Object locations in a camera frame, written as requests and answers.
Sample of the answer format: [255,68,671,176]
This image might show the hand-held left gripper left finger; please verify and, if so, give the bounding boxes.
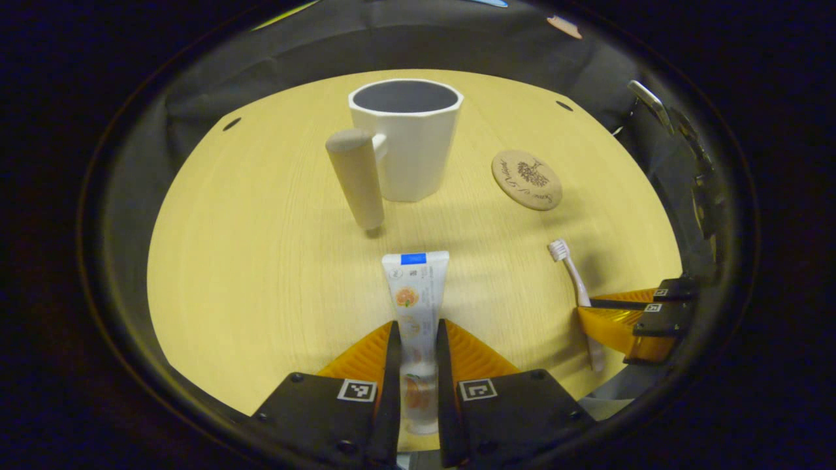
[251,320,403,469]

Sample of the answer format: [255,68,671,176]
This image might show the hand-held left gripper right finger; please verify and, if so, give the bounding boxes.
[436,319,597,468]

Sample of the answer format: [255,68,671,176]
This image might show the pale pink toothbrush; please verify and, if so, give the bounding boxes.
[547,239,607,373]

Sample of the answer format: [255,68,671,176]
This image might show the white toothpaste tube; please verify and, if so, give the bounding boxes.
[382,251,451,436]

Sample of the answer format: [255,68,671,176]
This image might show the round cork coaster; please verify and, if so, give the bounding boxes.
[491,149,564,212]

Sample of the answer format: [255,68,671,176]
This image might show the white cup with wooden handle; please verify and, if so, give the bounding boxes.
[325,78,465,231]

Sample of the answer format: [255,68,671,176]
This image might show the black backdrop cloth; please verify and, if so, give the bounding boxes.
[98,0,726,418]

